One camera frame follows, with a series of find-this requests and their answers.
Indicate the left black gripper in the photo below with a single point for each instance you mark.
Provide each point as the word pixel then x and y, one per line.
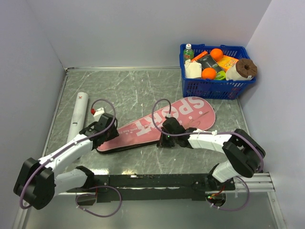
pixel 114 133

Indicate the yellow snack box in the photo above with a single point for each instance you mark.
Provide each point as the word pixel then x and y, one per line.
pixel 227 62

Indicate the orange fruit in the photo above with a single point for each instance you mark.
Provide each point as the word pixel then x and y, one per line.
pixel 209 73
pixel 216 54

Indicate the white shuttlecock tube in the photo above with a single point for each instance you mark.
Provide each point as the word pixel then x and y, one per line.
pixel 78 116

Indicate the orange fruit upper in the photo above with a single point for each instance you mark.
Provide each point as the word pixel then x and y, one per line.
pixel 216 54

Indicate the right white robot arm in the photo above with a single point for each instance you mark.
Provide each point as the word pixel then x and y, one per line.
pixel 244 156

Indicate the pink racket cover bag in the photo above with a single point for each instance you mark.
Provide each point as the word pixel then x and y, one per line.
pixel 189 112

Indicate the green small pack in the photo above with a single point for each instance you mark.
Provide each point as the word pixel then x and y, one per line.
pixel 220 75

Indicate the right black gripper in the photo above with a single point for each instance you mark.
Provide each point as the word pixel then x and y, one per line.
pixel 162 142

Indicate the black product box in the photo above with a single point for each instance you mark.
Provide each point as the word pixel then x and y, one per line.
pixel 208 62

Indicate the orange thin box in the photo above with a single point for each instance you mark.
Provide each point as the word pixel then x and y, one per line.
pixel 201 55

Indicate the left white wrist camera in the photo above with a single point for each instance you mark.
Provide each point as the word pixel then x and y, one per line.
pixel 97 113

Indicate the green drink bottle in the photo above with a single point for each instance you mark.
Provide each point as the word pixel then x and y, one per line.
pixel 188 53

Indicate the blue plastic basket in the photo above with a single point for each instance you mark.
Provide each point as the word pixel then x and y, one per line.
pixel 214 89

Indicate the orange fruit lower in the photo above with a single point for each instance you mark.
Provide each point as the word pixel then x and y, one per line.
pixel 209 73

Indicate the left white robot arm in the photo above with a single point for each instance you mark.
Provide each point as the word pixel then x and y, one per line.
pixel 39 180

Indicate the white carton box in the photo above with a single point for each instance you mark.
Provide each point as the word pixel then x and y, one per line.
pixel 193 70

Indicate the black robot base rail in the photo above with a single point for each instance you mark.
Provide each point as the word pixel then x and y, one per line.
pixel 155 187

